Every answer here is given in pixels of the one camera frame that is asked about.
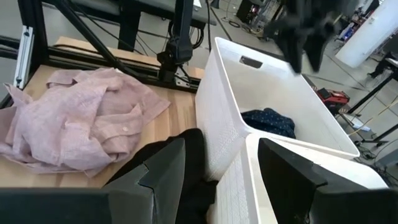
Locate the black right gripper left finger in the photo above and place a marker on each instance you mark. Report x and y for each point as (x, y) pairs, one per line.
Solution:
(140, 199)

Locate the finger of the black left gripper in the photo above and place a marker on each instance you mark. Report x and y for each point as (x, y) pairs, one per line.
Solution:
(293, 56)
(315, 49)

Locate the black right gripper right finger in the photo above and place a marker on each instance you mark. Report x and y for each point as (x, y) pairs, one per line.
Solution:
(295, 193)

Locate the black garment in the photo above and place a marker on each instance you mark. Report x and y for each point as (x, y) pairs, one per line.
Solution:
(194, 161)

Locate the navy dotted garment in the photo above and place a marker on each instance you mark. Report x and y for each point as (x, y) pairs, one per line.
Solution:
(270, 123)

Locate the pink shirt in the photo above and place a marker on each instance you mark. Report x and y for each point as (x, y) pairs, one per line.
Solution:
(77, 124)

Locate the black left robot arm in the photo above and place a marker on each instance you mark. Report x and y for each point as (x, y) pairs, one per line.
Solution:
(180, 37)

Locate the white plastic bin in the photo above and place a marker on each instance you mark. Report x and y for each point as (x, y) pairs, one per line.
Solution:
(280, 90)
(236, 193)

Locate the red black device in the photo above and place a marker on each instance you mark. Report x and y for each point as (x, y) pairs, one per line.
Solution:
(332, 99)

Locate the black equipment rack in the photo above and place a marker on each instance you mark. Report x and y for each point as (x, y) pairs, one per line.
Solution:
(252, 12)

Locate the white panel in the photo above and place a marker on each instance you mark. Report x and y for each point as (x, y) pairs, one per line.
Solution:
(367, 34)

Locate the person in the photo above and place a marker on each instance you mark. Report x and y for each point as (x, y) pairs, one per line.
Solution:
(384, 63)

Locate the black stand legs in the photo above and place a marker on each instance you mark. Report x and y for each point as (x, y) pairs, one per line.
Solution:
(373, 91)

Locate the black aluminium frame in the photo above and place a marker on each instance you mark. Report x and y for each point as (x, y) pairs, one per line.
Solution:
(93, 37)

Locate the silver aluminium bracket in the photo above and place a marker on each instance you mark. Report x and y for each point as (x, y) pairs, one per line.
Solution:
(25, 56)

